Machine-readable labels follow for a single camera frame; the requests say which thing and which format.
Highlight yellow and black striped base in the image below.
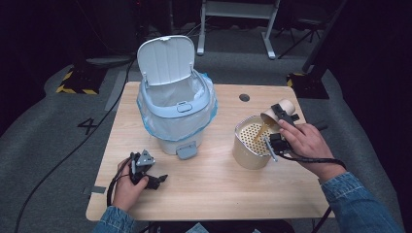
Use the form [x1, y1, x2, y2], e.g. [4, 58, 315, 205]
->
[286, 71, 330, 100]
[55, 66, 108, 96]

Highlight right hand-held gripper black cable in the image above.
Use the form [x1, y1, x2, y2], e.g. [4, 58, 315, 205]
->
[278, 152, 348, 233]

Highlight person's right hand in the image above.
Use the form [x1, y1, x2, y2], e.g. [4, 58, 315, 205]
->
[277, 118, 348, 183]

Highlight person's legs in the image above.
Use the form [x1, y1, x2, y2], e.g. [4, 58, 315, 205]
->
[142, 219, 295, 233]

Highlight black tripod stand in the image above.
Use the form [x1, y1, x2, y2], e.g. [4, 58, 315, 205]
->
[277, 13, 325, 60]

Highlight long black floor cable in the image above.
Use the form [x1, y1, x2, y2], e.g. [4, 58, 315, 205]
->
[13, 52, 139, 233]

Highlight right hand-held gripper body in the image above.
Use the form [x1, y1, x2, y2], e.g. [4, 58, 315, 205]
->
[263, 131, 293, 163]

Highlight brown paper cup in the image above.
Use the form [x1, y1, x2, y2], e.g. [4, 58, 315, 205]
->
[259, 98, 296, 126]

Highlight black metal post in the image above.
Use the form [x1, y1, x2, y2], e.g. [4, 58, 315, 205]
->
[301, 0, 349, 74]

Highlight white metal desk frame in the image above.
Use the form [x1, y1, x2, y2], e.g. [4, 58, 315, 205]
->
[196, 0, 282, 60]

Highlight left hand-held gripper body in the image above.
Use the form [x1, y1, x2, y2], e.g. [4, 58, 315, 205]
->
[128, 149, 156, 186]

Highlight beige container with perforated strainer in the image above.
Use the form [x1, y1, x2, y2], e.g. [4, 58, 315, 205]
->
[231, 115, 284, 171]

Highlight hand-held gripper black cable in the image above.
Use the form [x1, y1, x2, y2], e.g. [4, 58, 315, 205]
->
[106, 170, 134, 208]
[278, 152, 348, 233]

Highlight left hand-held gripper black cable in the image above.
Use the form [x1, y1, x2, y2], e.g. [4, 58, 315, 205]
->
[106, 170, 134, 208]

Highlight person's left hand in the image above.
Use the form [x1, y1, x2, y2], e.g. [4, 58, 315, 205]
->
[111, 157, 151, 214]

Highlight grey floor cable cover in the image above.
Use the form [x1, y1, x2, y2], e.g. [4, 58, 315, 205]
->
[104, 70, 131, 113]

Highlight white and blue pedal bin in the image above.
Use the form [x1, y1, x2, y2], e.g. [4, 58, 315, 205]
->
[136, 34, 219, 161]

